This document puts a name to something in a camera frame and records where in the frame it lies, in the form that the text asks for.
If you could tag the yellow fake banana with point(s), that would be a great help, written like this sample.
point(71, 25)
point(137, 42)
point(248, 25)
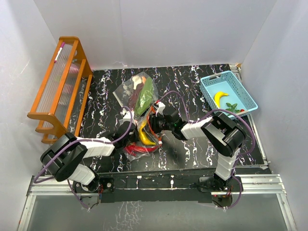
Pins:
point(143, 137)
point(218, 96)

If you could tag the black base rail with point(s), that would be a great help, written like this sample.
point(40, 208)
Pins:
point(162, 186)

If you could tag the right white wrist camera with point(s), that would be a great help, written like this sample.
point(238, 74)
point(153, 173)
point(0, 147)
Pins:
point(158, 108)

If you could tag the red fake chili pepper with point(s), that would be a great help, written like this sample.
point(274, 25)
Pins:
point(134, 150)

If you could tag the clear bag with green leaf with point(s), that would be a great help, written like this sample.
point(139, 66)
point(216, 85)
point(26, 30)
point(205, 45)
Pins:
point(138, 93)

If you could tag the light blue plastic basket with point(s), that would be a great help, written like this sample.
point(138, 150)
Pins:
point(228, 83)

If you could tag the orange wooden rack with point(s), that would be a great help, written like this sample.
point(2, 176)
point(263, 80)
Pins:
point(61, 99)

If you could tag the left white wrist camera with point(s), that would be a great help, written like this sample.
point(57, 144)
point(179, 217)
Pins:
point(127, 116)

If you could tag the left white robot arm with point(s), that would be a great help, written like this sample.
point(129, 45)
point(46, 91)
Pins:
point(63, 159)

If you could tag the pink white marker pen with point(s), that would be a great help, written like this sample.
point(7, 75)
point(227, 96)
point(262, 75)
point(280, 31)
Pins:
point(59, 51)

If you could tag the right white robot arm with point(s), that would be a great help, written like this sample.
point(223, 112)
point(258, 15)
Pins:
point(220, 130)

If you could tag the fake cherry tomato vine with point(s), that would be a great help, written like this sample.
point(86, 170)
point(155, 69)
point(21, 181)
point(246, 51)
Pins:
point(233, 108)

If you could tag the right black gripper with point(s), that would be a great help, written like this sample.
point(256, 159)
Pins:
point(153, 121)

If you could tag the clear zip bag red slider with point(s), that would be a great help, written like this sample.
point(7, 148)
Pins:
point(157, 138)

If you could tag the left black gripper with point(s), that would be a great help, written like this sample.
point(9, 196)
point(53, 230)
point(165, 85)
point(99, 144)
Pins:
point(136, 138)

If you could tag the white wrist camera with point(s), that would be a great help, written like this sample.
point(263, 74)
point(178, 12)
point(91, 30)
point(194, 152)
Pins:
point(158, 108)
point(127, 116)

